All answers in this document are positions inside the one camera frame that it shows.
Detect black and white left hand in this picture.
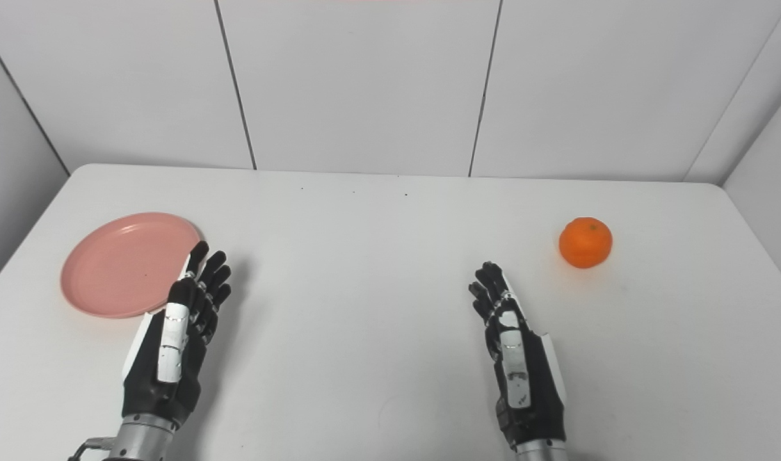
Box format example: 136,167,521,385
121,241,232,428

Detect pink round plate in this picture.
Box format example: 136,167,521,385
60,212,203,319

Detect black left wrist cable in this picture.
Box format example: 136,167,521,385
67,437,116,461

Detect orange fruit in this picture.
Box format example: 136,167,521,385
559,217,613,270

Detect black and white right hand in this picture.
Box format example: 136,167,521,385
468,261,568,450

